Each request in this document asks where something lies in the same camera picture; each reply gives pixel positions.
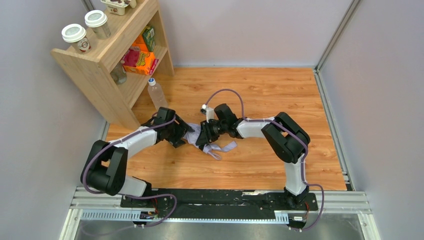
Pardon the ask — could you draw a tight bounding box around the lavender folding umbrella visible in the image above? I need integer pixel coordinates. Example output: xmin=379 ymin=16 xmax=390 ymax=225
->
xmin=183 ymin=123 xmax=238 ymax=161

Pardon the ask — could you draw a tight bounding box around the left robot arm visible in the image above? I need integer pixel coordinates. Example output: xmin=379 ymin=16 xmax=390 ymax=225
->
xmin=80 ymin=107 xmax=194 ymax=200

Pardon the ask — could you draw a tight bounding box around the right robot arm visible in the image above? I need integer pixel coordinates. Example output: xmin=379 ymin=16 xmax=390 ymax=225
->
xmin=195 ymin=103 xmax=311 ymax=201

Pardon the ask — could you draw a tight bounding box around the clear plastic water bottle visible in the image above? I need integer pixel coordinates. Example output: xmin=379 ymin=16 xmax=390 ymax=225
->
xmin=148 ymin=77 xmax=169 ymax=110

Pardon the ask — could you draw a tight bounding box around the glass jar on shelf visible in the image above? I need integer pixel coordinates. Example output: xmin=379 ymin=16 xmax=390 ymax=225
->
xmin=110 ymin=60 xmax=127 ymax=85

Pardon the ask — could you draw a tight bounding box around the orange snack box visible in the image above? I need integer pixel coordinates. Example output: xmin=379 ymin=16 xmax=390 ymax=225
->
xmin=120 ymin=49 xmax=159 ymax=76

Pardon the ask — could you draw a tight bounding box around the green drink carton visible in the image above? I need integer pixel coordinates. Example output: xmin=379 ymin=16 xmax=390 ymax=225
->
xmin=134 ymin=25 xmax=156 ymax=52

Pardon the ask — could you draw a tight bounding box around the wooden shelf unit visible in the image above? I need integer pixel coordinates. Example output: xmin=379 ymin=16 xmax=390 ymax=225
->
xmin=50 ymin=0 xmax=174 ymax=130

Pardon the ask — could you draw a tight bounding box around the rear white-lidded paper cup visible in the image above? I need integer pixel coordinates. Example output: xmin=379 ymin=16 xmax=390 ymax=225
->
xmin=84 ymin=10 xmax=111 ymax=40

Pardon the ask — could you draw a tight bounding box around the white-lidded paper cup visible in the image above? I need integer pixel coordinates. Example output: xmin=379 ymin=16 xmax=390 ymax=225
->
xmin=61 ymin=23 xmax=91 ymax=54
xmin=84 ymin=10 xmax=111 ymax=40

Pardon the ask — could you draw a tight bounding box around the yogurt cup pack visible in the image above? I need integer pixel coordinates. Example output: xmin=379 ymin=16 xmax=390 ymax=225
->
xmin=100 ymin=0 xmax=138 ymax=16

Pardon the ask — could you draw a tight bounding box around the front white-lidded paper cup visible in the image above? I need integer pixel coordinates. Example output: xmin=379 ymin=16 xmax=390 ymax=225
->
xmin=61 ymin=23 xmax=91 ymax=54

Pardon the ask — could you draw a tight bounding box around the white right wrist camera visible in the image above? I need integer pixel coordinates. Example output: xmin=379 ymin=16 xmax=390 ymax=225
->
xmin=200 ymin=104 xmax=215 ymax=123

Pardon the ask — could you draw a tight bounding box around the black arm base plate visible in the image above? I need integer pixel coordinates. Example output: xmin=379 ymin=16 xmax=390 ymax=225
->
xmin=120 ymin=188 xmax=319 ymax=220

